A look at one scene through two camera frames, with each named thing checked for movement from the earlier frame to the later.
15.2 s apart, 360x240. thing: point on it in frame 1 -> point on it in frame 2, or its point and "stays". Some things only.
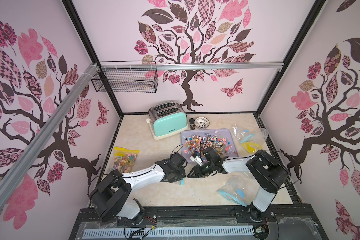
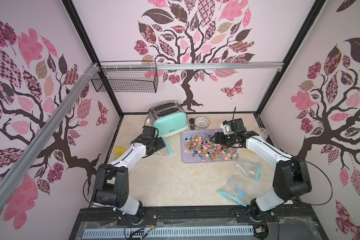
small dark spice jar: [192, 121] stays
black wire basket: [127, 80] stays
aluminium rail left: [29, 157] stays
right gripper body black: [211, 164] -> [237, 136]
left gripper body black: [179, 174] -> [157, 144]
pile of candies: [198, 143] stays
